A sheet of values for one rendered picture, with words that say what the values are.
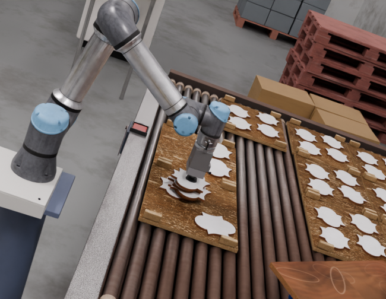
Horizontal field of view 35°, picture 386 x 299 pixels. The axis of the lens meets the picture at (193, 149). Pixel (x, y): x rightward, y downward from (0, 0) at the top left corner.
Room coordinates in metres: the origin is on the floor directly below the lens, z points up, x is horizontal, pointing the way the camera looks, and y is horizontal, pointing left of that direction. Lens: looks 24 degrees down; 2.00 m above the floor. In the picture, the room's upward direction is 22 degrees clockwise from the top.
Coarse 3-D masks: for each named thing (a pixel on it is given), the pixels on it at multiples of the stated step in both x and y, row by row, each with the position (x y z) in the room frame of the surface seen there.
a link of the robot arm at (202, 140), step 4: (200, 132) 1.95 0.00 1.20; (200, 136) 1.94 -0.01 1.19; (204, 136) 1.93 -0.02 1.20; (200, 140) 1.93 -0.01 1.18; (204, 140) 1.93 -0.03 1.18; (208, 140) 1.92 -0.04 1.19; (212, 140) 1.93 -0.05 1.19; (216, 140) 1.94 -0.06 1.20; (200, 144) 1.94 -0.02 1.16; (204, 144) 1.93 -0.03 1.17; (212, 144) 1.93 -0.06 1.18; (216, 144) 1.95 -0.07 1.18; (208, 148) 1.94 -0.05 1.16; (212, 148) 1.95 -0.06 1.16
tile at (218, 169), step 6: (210, 162) 2.30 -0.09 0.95; (216, 162) 2.32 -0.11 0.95; (222, 162) 2.34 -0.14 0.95; (210, 168) 2.24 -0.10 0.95; (216, 168) 2.26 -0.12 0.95; (222, 168) 2.28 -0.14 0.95; (228, 168) 2.30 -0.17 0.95; (210, 174) 2.20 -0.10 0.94; (216, 174) 2.21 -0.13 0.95; (222, 174) 2.23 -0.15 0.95; (228, 174) 2.25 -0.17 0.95
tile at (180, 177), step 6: (180, 168) 2.01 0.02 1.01; (174, 174) 1.95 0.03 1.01; (180, 174) 1.96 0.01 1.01; (186, 174) 1.98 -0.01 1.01; (180, 180) 1.92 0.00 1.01; (186, 180) 1.94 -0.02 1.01; (198, 180) 1.98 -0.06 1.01; (204, 180) 1.99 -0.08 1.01; (180, 186) 1.89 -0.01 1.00; (186, 186) 1.90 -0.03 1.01; (192, 186) 1.91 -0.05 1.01; (198, 186) 1.93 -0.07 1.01; (204, 186) 1.96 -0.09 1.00
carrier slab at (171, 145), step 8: (168, 128) 2.49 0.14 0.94; (160, 136) 2.37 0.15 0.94; (168, 136) 2.40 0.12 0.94; (176, 136) 2.44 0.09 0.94; (184, 136) 2.47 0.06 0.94; (192, 136) 2.50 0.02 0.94; (160, 144) 2.30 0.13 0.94; (168, 144) 2.33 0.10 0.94; (176, 144) 2.36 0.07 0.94; (184, 144) 2.39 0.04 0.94; (192, 144) 2.42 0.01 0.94; (160, 152) 2.22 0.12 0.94; (168, 152) 2.25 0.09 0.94; (176, 152) 2.28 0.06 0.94; (184, 152) 2.31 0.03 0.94; (176, 160) 2.21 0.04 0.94; (184, 160) 2.24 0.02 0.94; (224, 160) 2.39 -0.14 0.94; (232, 160) 2.42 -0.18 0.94; (176, 168) 2.14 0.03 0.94; (184, 168) 2.17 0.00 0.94; (232, 168) 2.34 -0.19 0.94; (208, 176) 2.19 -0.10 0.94; (232, 176) 2.27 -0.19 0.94; (216, 184) 2.15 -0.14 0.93
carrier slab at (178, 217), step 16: (160, 176) 2.03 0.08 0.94; (160, 192) 1.92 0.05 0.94; (224, 192) 2.11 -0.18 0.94; (144, 208) 1.77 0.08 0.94; (160, 208) 1.81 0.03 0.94; (176, 208) 1.85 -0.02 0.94; (192, 208) 1.90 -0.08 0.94; (208, 208) 1.94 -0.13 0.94; (224, 208) 1.99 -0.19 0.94; (160, 224) 1.72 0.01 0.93; (176, 224) 1.75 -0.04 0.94; (192, 224) 1.79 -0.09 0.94; (208, 240) 1.74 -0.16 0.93
